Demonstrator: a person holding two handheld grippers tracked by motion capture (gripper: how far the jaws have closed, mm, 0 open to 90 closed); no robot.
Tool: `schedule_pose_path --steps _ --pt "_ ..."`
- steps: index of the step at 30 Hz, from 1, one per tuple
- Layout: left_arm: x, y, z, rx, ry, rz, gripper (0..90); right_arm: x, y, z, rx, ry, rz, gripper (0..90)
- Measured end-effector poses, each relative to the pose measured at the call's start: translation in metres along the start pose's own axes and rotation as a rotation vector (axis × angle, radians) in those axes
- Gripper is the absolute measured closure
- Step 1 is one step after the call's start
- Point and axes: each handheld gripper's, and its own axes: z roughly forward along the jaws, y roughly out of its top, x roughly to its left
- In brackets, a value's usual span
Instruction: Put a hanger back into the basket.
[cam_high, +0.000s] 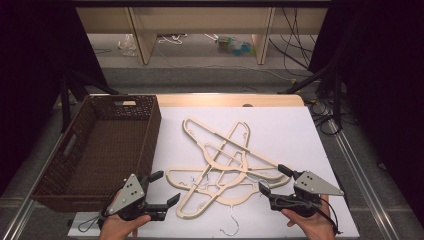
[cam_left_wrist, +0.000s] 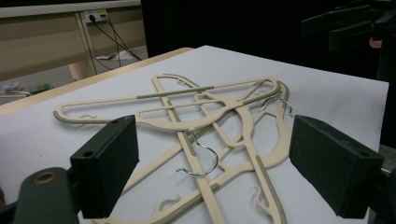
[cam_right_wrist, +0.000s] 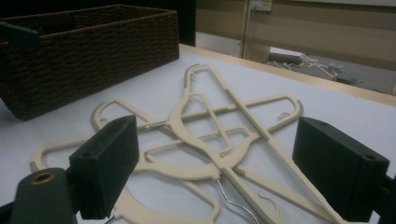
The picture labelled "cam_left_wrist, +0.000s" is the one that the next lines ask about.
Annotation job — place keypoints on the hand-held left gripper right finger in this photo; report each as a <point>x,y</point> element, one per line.
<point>333,168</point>

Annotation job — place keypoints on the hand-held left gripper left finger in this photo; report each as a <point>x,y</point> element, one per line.
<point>104,161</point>

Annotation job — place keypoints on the crumpled white paper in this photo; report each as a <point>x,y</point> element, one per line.
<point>116,56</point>

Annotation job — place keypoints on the small white device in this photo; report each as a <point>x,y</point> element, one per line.
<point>12,87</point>

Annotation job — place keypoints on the beige wooden desk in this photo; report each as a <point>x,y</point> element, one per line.
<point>40,43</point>

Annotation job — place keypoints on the white power strip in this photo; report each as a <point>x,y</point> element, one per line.
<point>97,15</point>

